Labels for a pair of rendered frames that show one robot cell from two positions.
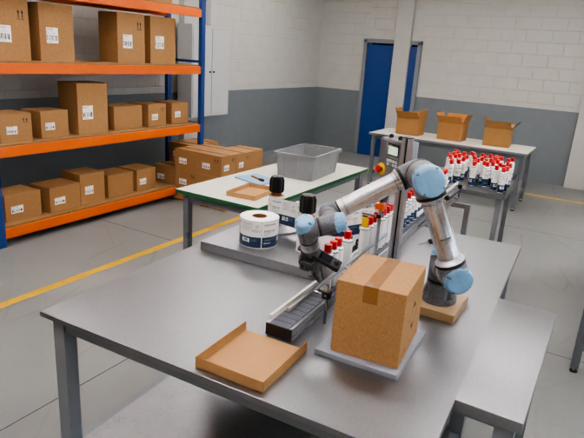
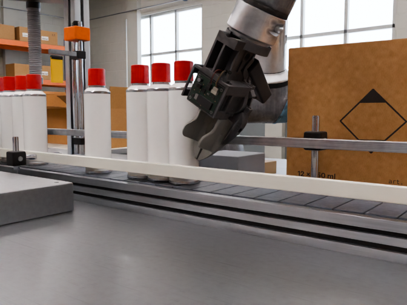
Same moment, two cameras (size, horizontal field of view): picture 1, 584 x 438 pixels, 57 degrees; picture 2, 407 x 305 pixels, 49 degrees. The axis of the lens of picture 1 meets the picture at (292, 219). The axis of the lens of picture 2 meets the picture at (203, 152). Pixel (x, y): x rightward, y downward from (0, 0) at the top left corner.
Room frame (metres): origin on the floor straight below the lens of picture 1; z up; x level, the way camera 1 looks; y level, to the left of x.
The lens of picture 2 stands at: (1.97, 0.58, 1.00)
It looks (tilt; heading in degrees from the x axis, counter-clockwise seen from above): 5 degrees down; 280
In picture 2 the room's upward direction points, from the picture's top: straight up
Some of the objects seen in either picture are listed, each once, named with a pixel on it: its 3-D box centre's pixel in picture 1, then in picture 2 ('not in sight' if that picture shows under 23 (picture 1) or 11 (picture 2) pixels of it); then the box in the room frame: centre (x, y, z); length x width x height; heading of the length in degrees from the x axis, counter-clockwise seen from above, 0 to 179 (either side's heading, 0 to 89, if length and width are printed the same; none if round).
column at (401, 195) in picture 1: (399, 208); (77, 47); (2.49, -0.51, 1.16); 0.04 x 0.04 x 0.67; 63
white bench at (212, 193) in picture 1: (282, 221); not in sight; (4.59, 0.09, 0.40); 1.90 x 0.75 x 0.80; 150
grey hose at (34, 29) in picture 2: not in sight; (34, 43); (2.62, -0.52, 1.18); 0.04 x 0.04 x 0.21
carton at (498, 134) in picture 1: (501, 132); not in sight; (7.54, -2.78, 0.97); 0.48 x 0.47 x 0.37; 153
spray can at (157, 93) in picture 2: (331, 262); (161, 122); (2.18, -0.18, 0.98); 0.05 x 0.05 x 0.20
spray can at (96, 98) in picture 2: (346, 251); (97, 121); (2.33, -0.26, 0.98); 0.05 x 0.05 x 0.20
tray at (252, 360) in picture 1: (253, 353); not in sight; (1.63, 0.10, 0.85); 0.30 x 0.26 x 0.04; 153
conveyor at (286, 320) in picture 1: (361, 263); (40, 173); (2.51, -0.36, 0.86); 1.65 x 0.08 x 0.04; 153
